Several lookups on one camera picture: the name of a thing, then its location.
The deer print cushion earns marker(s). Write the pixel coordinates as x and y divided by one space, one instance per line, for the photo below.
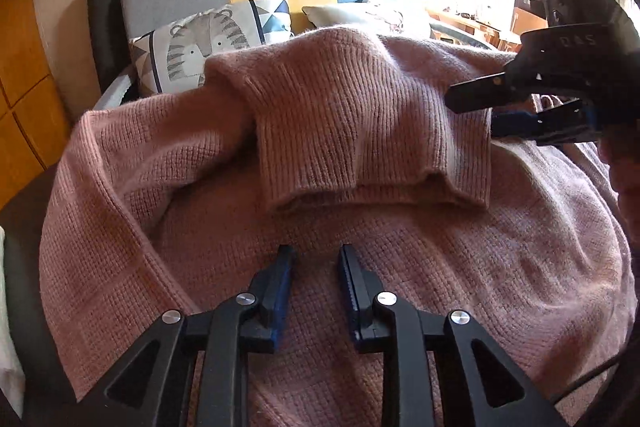
350 14

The black rolled mat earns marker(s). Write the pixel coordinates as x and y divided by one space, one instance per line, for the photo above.
102 22

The wooden desk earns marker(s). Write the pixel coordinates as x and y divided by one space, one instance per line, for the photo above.
475 24

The white knit cloth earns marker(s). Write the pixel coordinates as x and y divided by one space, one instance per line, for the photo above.
7 332

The pink knit sweater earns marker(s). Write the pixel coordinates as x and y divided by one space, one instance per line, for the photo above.
350 132

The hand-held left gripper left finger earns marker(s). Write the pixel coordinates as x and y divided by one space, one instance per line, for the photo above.
286 277

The wooden panel cabinet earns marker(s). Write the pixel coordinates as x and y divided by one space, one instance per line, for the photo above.
25 82

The tiger print cushion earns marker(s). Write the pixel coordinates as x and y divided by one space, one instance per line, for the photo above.
200 47

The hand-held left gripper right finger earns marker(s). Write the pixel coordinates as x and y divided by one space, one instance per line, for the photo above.
346 277

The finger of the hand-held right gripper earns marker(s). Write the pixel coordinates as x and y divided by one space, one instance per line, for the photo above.
515 124
480 94

